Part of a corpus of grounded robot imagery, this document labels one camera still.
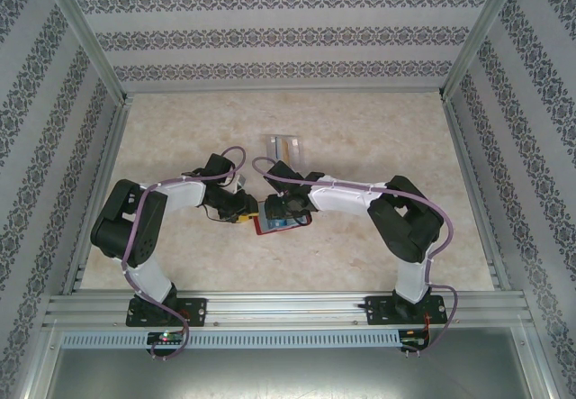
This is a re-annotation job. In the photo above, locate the red card holder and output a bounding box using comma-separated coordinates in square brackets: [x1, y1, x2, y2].
[252, 211, 315, 237]

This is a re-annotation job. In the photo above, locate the clear plastic card case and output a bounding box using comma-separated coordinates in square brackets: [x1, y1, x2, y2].
[262, 132, 310, 166]

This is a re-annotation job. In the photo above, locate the aluminium mounting rail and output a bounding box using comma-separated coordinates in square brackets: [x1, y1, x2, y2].
[43, 289, 532, 328]

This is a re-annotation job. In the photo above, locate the aluminium table edge rail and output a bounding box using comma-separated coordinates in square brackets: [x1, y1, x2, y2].
[442, 95, 513, 292]
[60, 95, 134, 296]
[123, 86, 446, 96]

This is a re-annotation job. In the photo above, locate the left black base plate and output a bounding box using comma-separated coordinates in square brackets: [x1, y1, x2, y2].
[125, 297, 209, 328]

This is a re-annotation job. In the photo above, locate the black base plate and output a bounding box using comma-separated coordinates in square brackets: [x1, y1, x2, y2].
[125, 297, 209, 328]
[364, 295, 449, 327]

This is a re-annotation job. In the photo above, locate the grey slotted cable duct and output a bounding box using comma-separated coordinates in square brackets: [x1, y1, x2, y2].
[60, 330, 401, 349]

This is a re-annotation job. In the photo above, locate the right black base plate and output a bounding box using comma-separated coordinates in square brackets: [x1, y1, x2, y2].
[364, 295, 449, 327]

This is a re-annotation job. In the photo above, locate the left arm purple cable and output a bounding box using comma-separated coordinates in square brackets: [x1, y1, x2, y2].
[120, 146, 248, 360]

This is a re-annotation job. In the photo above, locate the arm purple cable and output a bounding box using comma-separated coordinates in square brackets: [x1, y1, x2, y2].
[251, 156, 462, 355]
[120, 146, 248, 360]

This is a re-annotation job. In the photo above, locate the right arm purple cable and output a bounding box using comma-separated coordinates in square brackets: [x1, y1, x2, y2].
[251, 156, 462, 355]

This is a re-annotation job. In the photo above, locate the aluminium frame post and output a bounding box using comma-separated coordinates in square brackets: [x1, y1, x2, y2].
[438, 0, 527, 103]
[33, 0, 134, 105]

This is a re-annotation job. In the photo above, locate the aluminium frame leg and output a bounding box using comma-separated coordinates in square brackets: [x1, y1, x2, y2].
[512, 324, 569, 399]
[11, 320, 64, 399]

